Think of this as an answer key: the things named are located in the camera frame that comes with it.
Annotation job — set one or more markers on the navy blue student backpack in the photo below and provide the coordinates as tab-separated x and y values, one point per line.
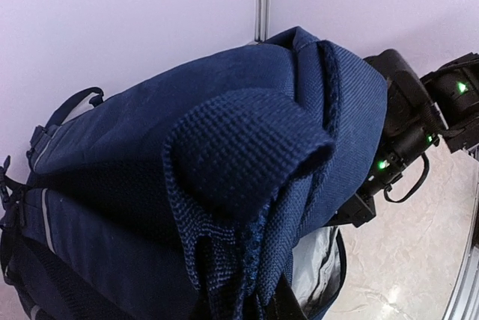
183	196

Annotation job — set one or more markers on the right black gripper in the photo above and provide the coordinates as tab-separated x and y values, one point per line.
358	210

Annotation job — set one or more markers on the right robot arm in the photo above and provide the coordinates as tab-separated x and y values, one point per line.
422	111

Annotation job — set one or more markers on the front aluminium rail base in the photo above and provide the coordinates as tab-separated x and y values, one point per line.
463	302

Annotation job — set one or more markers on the right aluminium frame post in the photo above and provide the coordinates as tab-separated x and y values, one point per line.
261	23

